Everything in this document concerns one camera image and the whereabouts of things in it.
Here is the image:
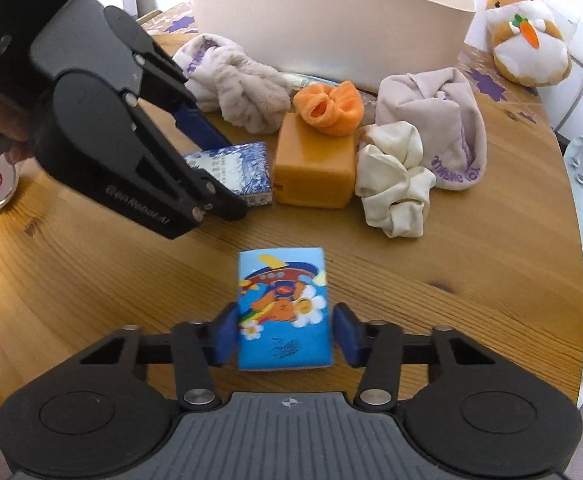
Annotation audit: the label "blue white tissue pack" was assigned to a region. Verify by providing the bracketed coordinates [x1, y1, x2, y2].
[183, 142, 273, 207]

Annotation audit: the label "lavender knotted socks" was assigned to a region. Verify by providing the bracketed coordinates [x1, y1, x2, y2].
[173, 34, 291, 134]

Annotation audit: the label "blue cartoon tissue pack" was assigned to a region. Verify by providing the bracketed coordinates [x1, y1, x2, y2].
[237, 247, 333, 372]

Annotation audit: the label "orange square bottle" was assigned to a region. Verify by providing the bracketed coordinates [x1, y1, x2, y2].
[272, 113, 357, 209]

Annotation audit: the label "cream satin scrunchie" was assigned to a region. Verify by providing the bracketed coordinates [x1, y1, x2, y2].
[354, 122, 436, 238]

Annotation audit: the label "orange sock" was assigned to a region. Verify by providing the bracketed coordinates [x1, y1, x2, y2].
[293, 80, 364, 136]

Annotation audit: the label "beige plastic storage bin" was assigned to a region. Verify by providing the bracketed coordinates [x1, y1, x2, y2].
[192, 0, 476, 91]

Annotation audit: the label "orange hamster plush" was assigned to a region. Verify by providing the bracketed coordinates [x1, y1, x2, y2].
[485, 0, 571, 87]

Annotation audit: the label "white wall outlet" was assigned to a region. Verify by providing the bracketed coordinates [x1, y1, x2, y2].
[467, 5, 583, 75]

